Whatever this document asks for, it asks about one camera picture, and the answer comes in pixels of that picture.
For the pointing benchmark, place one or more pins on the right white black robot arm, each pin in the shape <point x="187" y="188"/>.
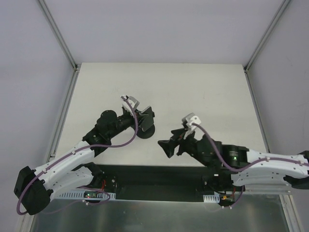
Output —
<point x="243" y="166"/>

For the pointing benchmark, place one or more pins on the black round phone stand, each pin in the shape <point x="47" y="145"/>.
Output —
<point x="146" y="134"/>

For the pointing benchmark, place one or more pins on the left aluminium frame post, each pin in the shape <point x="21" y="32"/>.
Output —
<point x="57" y="33"/>

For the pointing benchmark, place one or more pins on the aluminium front rail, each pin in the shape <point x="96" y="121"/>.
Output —
<point x="272" y="189"/>

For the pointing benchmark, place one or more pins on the left white cable duct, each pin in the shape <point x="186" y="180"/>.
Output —
<point x="86" y="195"/>

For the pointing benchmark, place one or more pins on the right white cable duct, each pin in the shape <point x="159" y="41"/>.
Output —
<point x="215" y="198"/>

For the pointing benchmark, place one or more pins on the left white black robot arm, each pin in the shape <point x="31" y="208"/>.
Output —
<point x="36" y="188"/>

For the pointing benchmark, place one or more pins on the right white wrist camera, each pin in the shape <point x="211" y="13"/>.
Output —
<point x="189" y="122"/>

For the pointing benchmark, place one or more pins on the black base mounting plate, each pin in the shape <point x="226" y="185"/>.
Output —
<point x="163" y="183"/>

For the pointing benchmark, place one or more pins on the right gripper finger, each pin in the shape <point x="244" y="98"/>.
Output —
<point x="179" y="134"/>
<point x="169" y="147"/>

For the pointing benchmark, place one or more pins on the right aluminium frame post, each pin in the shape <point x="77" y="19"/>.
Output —
<point x="267" y="34"/>

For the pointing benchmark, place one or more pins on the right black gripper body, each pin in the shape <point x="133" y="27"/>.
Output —
<point x="181" y="144"/>

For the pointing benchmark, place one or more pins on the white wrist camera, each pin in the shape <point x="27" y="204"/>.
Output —
<point x="189" y="122"/>
<point x="129" y="103"/>

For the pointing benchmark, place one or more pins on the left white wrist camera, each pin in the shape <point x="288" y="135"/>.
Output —
<point x="129" y="103"/>

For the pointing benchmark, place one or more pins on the aluminium frame post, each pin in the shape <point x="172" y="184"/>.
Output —
<point x="57" y="33"/>
<point x="267" y="34"/>

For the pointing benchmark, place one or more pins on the white cable duct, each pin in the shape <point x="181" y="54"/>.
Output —
<point x="215" y="198"/>
<point x="86" y="195"/>

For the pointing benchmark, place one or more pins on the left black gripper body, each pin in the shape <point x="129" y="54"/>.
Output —
<point x="140" y="117"/>

